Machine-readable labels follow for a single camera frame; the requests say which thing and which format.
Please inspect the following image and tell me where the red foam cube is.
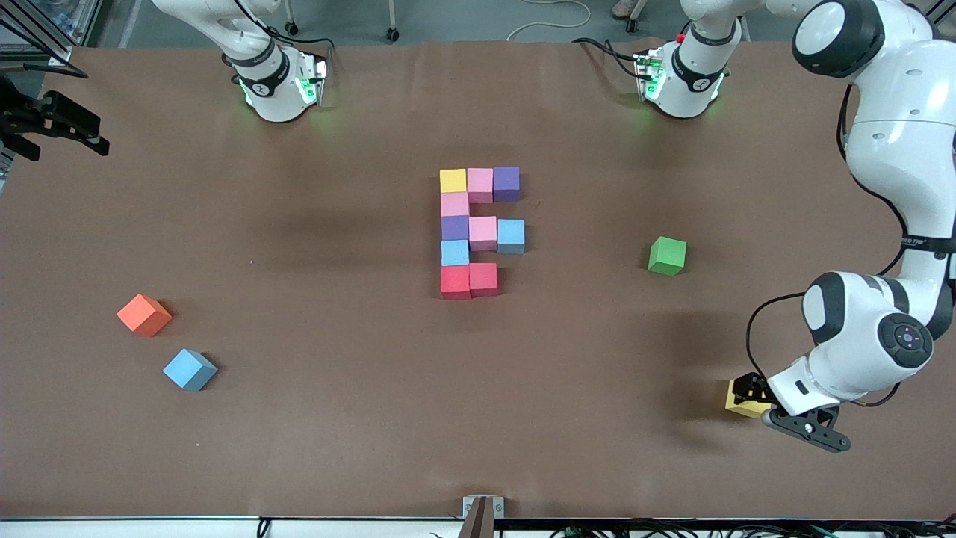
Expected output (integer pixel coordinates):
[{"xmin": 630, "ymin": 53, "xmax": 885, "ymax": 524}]
[
  {"xmin": 441, "ymin": 265, "xmax": 471, "ymax": 301},
  {"xmin": 469, "ymin": 262, "xmax": 500, "ymax": 298}
]

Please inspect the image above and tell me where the green foam cube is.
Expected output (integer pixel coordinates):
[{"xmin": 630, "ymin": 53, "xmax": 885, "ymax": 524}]
[{"xmin": 648, "ymin": 236, "xmax": 688, "ymax": 277}]

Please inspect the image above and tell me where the orange foam cube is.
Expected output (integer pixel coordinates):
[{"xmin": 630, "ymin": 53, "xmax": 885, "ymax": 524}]
[{"xmin": 117, "ymin": 294, "xmax": 173, "ymax": 338}]

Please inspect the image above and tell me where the brown table mat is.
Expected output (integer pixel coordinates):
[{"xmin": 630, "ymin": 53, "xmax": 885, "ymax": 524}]
[{"xmin": 0, "ymin": 39, "xmax": 956, "ymax": 522}]

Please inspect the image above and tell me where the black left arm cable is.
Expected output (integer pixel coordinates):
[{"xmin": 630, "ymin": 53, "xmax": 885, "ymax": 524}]
[{"xmin": 745, "ymin": 82, "xmax": 908, "ymax": 408}]

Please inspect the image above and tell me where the black base power cable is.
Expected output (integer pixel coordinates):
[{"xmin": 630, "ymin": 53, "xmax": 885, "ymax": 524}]
[
  {"xmin": 232, "ymin": 0, "xmax": 344, "ymax": 55},
  {"xmin": 575, "ymin": 36, "xmax": 645, "ymax": 75}
]

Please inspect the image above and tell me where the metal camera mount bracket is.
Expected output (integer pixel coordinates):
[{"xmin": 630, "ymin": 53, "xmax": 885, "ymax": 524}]
[{"xmin": 457, "ymin": 495, "xmax": 506, "ymax": 538}]

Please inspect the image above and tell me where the white floor cable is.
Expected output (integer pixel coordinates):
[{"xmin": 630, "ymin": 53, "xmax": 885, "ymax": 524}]
[{"xmin": 508, "ymin": 0, "xmax": 592, "ymax": 42}]

